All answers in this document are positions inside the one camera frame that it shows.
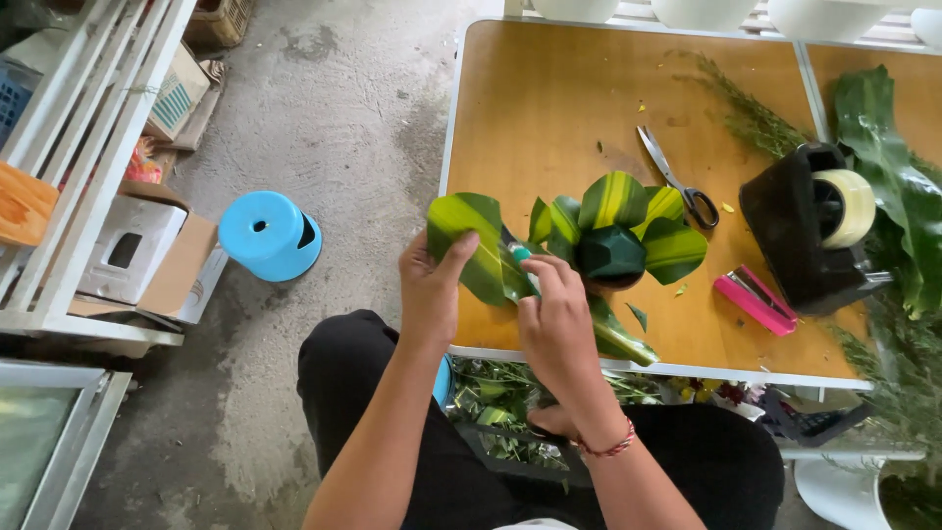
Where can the black plastic basket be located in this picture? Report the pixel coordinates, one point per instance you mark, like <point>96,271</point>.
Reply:
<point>817,423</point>

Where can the folded striped green leaf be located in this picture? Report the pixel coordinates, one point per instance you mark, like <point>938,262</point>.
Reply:
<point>565,221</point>
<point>664,204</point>
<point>539,224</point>
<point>614,199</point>
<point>675,252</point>

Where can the blue plastic crate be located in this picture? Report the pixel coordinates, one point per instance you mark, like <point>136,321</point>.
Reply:
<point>13,99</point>

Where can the long striped leaf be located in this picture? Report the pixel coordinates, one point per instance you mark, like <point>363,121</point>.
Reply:
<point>478,228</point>

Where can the pink stapler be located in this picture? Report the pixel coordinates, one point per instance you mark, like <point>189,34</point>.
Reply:
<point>754,302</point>

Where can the green wrapped foam block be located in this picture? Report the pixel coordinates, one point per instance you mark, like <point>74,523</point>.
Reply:
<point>611,252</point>

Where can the person's left hand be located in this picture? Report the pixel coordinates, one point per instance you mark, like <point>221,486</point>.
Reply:
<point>427,294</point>

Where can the white styrofoam box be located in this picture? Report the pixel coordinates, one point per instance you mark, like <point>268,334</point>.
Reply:
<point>129,250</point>

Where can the clear tape roll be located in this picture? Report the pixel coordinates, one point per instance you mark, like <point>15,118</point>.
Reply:
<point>857,206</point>

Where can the open brown cardboard box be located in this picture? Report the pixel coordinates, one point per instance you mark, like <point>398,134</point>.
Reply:
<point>180,269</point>

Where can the white pot with greenery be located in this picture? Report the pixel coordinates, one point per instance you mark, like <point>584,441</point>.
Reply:
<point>839,493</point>

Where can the white plastic pot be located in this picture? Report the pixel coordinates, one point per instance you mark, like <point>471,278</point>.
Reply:
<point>929,28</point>
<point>828,18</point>
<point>703,13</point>
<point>578,9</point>

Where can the white framed glass panel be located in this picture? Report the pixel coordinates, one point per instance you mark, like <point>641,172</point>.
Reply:
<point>44,442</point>

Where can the flat brown cardboard sheet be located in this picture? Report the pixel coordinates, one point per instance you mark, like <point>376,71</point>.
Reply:
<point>202,110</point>

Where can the woven brown crate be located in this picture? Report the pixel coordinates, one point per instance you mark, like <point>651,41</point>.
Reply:
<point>221,22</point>

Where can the orange red plastic bag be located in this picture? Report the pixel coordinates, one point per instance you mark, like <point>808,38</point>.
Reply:
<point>141,166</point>

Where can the black tape dispenser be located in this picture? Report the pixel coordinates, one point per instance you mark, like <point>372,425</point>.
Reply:
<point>784,228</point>

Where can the blue plastic seat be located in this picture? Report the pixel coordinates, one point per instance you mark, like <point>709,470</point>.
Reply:
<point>442,383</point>

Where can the small green leaf scrap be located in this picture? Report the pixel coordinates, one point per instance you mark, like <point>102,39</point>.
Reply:
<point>639,315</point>

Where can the brown pot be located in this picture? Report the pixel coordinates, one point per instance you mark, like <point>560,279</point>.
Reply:
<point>614,282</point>

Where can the black crate of leaf scraps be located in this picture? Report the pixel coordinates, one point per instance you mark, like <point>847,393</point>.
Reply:
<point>500,401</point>

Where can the orange wooden board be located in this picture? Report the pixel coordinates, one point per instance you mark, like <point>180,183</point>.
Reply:
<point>26,206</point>

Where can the person's right hand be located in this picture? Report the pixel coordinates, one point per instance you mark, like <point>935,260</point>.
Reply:
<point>563,331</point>

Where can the white metal shelf rack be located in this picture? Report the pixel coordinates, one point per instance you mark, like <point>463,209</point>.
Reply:
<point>96,169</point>

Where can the large dark green leaf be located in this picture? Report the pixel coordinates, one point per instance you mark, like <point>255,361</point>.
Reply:
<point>879,147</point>

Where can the bunch of mixed flowers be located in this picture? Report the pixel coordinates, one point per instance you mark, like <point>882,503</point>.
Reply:
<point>710,391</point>

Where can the printed cardboard box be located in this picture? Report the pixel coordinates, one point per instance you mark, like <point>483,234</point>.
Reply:
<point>176,92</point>

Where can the light blue plastic stool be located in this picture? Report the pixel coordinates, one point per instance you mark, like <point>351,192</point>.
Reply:
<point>269,239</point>

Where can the small teal stapler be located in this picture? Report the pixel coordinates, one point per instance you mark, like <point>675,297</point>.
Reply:
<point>520,254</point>

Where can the bunch of feathery greenery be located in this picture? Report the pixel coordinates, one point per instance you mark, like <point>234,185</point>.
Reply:
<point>901,368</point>

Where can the thin green fern sprig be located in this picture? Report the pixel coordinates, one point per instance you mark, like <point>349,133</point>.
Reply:
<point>750,118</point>

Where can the person's black trousers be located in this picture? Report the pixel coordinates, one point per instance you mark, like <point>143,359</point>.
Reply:
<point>353,368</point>

